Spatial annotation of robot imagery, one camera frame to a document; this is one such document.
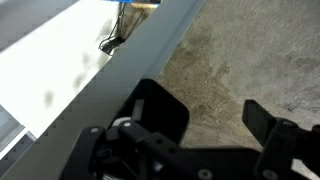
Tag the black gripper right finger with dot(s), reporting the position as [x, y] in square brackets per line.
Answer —
[280, 143]

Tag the white framed sliding screen door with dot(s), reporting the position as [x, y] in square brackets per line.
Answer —
[133, 66]

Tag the white door frame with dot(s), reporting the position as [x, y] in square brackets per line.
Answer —
[10, 130]

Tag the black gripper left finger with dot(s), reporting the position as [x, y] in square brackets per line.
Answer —
[133, 133]

